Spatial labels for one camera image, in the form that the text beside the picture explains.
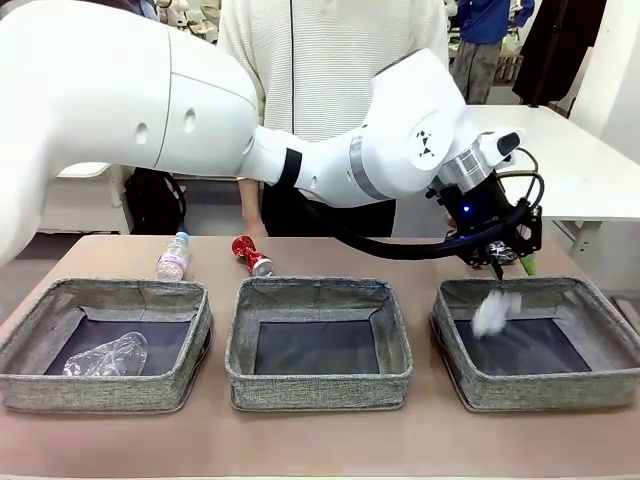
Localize person in blue jacket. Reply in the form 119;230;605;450
457;0;536;106

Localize white table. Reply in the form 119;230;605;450
449;103;640;256

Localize small pink-label water bottle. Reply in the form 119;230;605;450
155;231;192;281

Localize person in white sweater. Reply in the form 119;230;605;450
217;0;451;146

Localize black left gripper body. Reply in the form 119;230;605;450
438;170;519;251

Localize clear plastic cup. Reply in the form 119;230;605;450
62;331;149;377

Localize hanging black coat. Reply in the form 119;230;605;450
512;0;607;110

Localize person's right forearm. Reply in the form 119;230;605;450
237;177;262;216

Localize person's right hand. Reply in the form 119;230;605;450
241;212;269;238

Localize thin black neck cord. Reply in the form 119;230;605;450
289;0;297;136

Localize crushed red drink can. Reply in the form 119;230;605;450
231;234;275;277

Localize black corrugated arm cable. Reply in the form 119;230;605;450
298;147;545;261

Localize white paper ball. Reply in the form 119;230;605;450
472;287;524;339

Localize grey fabric basket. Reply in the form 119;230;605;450
0;278;215;414
224;276;415;412
429;276;640;414

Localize black trousers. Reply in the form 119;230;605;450
261;184;397;239

